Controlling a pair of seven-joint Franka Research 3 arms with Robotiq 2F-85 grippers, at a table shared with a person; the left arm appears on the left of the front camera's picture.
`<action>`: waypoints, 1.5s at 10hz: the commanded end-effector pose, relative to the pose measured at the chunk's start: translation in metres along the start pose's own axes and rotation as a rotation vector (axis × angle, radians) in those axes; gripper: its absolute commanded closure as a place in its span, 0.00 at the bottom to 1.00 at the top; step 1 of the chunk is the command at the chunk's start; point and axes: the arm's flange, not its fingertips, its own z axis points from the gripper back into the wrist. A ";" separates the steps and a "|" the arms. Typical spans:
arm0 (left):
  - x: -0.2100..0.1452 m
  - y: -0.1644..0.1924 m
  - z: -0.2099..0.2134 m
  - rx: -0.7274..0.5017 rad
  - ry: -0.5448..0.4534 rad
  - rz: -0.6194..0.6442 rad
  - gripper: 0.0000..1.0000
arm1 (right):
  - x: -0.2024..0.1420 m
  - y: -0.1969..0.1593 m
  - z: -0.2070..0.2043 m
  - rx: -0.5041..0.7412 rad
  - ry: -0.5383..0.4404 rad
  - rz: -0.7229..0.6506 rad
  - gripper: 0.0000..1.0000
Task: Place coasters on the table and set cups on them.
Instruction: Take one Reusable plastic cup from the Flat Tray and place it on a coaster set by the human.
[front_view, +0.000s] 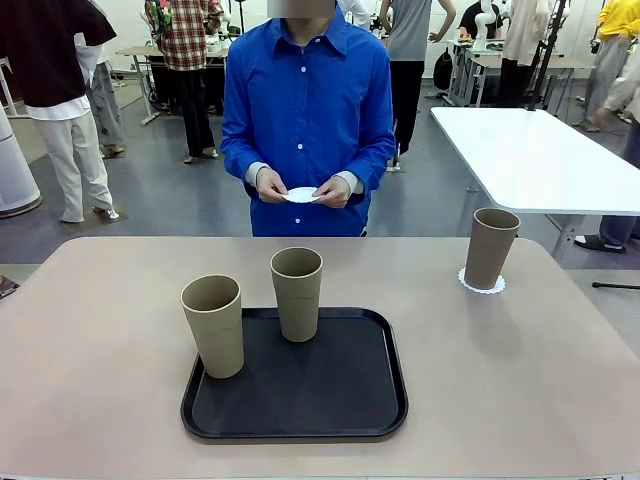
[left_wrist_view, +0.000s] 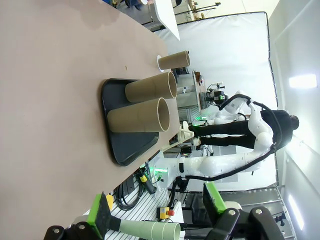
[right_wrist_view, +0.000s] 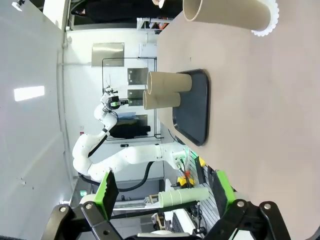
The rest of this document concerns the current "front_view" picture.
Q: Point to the person's left hand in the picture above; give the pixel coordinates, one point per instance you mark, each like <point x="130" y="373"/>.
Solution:
<point x="337" y="192"/>

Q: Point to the person's right hand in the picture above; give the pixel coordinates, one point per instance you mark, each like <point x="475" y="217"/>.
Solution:
<point x="270" y="187"/>

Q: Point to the white scalloped paper coaster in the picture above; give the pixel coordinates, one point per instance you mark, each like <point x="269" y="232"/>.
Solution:
<point x="480" y="291"/>
<point x="301" y="195"/>

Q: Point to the tall tan cup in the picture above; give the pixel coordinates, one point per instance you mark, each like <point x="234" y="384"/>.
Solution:
<point x="215" y="340"/>
<point x="297" y="310"/>
<point x="490" y="255"/>

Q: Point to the person's left forearm blue sleeve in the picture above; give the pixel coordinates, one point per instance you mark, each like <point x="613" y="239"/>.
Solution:
<point x="375" y="172"/>

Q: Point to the person's right forearm blue sleeve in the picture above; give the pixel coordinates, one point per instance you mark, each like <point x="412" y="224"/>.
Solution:
<point x="237" y="167"/>

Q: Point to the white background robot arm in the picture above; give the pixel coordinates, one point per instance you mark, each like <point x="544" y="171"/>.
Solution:
<point x="482" y="25"/>

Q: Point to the person in blue shirt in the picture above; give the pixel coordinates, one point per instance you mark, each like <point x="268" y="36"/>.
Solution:
<point x="310" y="100"/>

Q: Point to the black backpack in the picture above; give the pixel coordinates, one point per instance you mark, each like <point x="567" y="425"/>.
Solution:
<point x="442" y="70"/>

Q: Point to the person in plaid shirt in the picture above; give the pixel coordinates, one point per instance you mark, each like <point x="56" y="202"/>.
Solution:
<point x="185" y="35"/>

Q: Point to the person in grey shirt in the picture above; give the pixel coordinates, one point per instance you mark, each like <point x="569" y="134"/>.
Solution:
<point x="407" y="30"/>

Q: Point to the person in grey trousers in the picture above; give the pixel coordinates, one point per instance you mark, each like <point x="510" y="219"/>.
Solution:
<point x="107" y="100"/>

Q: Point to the grey background desk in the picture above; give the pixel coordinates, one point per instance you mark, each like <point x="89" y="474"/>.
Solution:
<point x="135" y="51"/>
<point x="570" y="62"/>

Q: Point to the white background table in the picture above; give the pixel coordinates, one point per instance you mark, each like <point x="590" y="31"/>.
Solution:
<point x="525" y="150"/>

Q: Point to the black plastic tray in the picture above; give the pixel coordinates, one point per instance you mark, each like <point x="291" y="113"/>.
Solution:
<point x="320" y="400"/>

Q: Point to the person in black top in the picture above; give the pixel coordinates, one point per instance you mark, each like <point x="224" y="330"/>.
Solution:
<point x="472" y="22"/>

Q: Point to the person in beige clothes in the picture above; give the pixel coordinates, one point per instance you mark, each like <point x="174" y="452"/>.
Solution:
<point x="520" y="30"/>

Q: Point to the black tripod pole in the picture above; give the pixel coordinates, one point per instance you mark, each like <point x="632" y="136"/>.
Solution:
<point x="548" y="55"/>

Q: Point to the white cylindrical appliance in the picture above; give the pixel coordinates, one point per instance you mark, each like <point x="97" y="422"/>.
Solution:
<point x="12" y="170"/>

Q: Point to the person in black tee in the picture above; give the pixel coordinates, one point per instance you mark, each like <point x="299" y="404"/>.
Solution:
<point x="45" y="50"/>

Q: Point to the black stand leg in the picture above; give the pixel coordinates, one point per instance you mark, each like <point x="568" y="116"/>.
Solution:
<point x="617" y="286"/>

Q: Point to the person in yellow top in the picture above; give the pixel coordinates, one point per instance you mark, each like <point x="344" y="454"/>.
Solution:
<point x="620" y="20"/>

